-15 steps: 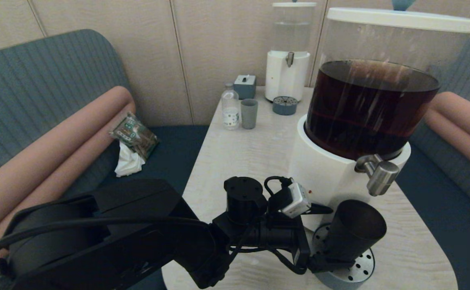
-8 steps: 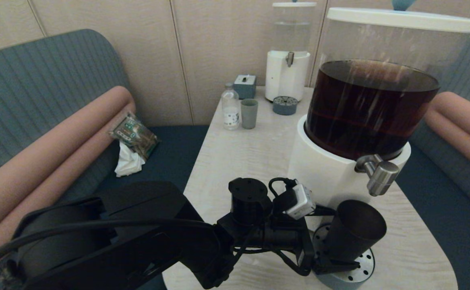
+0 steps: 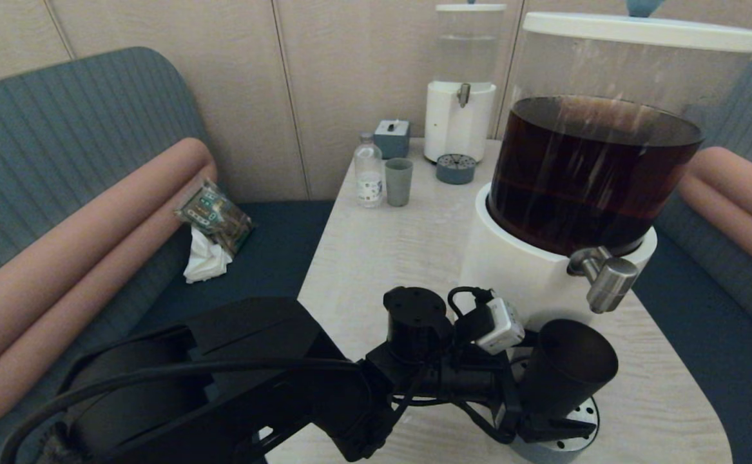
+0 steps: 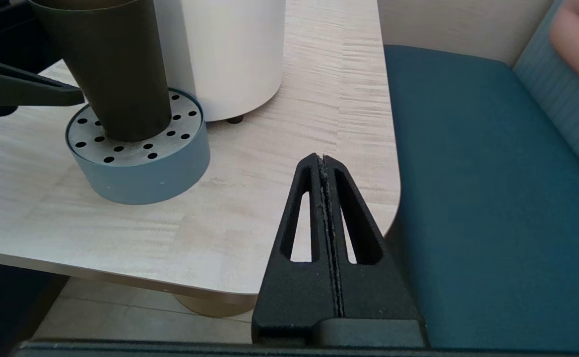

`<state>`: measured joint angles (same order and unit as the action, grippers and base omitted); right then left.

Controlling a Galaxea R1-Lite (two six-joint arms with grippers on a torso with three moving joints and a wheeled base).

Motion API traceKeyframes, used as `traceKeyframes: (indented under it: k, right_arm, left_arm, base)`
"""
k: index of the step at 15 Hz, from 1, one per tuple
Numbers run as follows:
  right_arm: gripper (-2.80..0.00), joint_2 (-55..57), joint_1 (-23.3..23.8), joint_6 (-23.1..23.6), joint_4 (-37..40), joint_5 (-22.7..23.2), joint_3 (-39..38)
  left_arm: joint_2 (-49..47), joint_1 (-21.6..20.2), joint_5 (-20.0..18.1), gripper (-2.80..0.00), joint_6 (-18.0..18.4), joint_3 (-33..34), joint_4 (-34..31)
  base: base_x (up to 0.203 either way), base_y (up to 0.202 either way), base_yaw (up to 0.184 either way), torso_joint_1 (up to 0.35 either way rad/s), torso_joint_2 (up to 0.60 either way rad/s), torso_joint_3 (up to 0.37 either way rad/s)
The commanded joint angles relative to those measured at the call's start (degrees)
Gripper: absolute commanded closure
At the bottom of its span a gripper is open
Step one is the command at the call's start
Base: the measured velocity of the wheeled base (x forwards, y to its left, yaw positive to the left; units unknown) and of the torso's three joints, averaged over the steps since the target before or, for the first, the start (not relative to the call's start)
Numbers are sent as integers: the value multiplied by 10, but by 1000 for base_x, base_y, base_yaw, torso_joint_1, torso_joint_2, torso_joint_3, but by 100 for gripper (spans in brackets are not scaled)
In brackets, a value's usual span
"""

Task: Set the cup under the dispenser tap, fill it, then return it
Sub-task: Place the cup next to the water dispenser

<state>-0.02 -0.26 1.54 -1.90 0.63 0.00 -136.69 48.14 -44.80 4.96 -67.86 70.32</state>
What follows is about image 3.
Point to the large grey perforated drip tray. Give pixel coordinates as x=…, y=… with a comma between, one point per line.
x=572, y=446

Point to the teal upholstered bench sofa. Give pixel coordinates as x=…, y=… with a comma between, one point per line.
x=60, y=129
x=704, y=335

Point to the small white dispenser lid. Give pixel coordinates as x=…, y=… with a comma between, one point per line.
x=471, y=8

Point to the grey-blue tissue box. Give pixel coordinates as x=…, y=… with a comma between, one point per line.
x=392, y=140

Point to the grey tapered cup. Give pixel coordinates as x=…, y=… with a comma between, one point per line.
x=399, y=182

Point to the green printed snack packet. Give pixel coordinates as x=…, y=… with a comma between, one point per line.
x=214, y=214

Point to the pink bolster cushion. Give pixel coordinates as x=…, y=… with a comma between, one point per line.
x=60, y=277
x=736, y=192

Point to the small clear water dispenser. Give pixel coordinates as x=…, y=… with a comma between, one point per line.
x=453, y=127

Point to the small silver dispenser tap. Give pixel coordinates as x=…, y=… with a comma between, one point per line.
x=463, y=95

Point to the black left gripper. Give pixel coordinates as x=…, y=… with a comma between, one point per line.
x=479, y=380

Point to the large dark tea dispenser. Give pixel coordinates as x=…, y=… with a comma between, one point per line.
x=517, y=258

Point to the large white dispenser lid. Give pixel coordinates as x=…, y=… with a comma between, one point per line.
x=643, y=31

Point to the small grey perforated drip tray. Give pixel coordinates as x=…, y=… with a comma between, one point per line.
x=456, y=169

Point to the black tapered cup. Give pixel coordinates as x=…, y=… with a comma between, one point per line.
x=569, y=370

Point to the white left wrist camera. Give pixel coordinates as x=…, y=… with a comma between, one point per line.
x=501, y=328

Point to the crumpled white tissue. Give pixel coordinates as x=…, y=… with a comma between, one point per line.
x=205, y=260

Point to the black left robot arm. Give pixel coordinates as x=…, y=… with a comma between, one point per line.
x=253, y=335

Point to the clear plastic bottle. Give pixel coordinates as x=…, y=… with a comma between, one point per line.
x=369, y=173

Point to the large silver dispenser tap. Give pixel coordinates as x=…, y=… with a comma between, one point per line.
x=611, y=283

